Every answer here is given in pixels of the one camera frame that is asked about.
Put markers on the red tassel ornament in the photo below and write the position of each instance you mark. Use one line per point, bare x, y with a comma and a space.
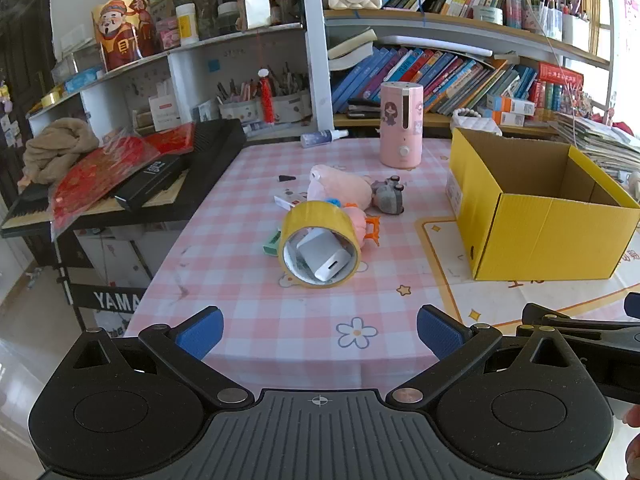
266, 100

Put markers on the tall colourful bottle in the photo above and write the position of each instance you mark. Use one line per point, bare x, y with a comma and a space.
513, 5

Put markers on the red patterned plastic packet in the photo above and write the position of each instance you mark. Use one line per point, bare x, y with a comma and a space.
100, 175

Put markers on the row of slanted books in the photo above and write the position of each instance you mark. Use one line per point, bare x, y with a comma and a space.
425, 77

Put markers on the small black scrap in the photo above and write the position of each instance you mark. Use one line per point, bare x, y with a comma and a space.
286, 178

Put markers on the stack of papers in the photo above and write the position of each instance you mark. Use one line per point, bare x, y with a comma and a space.
595, 142

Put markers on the person's right hand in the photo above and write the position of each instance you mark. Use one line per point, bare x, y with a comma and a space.
634, 452

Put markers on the white-framed wooden bookshelf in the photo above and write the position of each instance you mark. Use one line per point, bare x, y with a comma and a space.
317, 60

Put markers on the fortune god lantern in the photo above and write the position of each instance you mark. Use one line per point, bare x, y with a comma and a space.
122, 30

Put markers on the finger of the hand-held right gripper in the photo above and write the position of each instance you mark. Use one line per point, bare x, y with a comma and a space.
632, 306
560, 322

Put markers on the yellow tape roll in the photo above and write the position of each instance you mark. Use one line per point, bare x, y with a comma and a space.
315, 212

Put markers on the black long case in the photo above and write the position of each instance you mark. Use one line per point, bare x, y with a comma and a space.
150, 182

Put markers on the thick cream-paged book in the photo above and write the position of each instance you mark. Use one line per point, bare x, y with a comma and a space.
352, 50

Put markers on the pink checked tablecloth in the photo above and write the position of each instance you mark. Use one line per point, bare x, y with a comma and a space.
250, 305

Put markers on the yellow cardboard box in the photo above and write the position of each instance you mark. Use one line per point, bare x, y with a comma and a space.
545, 235

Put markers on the small spray bottle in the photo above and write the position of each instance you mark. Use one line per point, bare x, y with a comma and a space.
320, 138

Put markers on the orange hair claw clip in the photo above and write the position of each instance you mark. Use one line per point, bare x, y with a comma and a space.
372, 230

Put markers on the small white box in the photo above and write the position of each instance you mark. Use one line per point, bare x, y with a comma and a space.
289, 200

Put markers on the colourful bead ornament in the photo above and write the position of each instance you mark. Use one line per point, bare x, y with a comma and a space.
582, 100

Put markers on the white curved shelf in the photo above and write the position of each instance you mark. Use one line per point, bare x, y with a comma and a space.
190, 67

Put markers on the black electronic keyboard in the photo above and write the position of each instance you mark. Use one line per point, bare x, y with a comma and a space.
215, 152

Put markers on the white pencil cup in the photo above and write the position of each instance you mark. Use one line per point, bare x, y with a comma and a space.
576, 32

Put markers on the orange and white box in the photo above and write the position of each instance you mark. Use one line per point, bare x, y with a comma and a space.
509, 118
510, 103

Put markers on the white charger plug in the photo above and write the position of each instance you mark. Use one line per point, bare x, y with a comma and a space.
325, 255

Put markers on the beige cloth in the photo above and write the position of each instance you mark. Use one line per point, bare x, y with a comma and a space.
57, 147

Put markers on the red thick book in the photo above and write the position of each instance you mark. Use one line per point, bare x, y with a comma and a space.
560, 76

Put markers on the white bottle yellow label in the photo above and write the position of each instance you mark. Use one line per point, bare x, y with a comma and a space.
186, 25

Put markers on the black keyboard stand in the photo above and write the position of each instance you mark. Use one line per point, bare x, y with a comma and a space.
110, 300

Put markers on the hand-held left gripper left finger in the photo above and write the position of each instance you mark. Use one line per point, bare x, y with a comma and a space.
200, 332

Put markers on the red envelope packet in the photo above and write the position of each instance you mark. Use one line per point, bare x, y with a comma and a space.
172, 139

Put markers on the white box red label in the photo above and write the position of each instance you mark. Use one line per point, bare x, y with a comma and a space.
165, 112

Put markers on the pink plush pig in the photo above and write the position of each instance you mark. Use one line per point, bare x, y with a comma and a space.
340, 187

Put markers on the pink humidifier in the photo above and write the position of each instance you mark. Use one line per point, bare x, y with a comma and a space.
400, 125

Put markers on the white round tin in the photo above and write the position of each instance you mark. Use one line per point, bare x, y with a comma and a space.
487, 15

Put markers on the white pen holder with pens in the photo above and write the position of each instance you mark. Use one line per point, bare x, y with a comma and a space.
287, 105

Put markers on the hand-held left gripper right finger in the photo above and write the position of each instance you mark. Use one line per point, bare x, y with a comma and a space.
440, 332

